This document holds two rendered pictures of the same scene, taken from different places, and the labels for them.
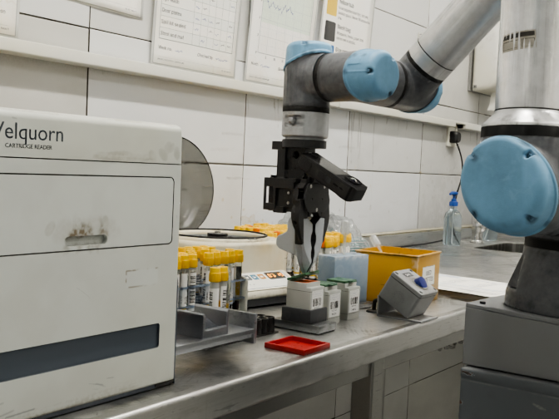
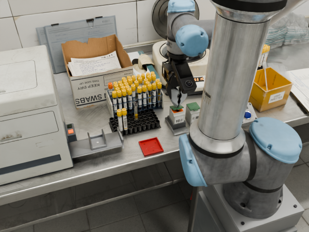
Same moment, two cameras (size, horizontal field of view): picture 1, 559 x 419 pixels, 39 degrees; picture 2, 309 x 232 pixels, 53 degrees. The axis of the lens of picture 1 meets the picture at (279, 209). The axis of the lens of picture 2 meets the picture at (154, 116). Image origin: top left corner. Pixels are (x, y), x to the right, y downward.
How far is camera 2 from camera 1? 88 cm
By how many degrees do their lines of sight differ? 49
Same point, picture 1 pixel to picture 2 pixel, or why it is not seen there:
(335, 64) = (175, 29)
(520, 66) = (203, 110)
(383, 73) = (192, 45)
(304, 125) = (172, 48)
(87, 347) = (25, 165)
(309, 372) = (145, 163)
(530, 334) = (219, 203)
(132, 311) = (43, 153)
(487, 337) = (208, 188)
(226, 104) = not seen: outside the picture
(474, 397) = (200, 204)
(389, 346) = not seen: hidden behind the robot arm
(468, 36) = not seen: hidden behind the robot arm
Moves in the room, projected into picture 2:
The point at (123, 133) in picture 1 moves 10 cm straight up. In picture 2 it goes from (17, 103) to (4, 68)
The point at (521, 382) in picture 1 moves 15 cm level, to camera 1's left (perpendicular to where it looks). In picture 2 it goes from (211, 216) to (166, 190)
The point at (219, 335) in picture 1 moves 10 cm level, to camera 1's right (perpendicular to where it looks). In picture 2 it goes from (101, 148) to (125, 161)
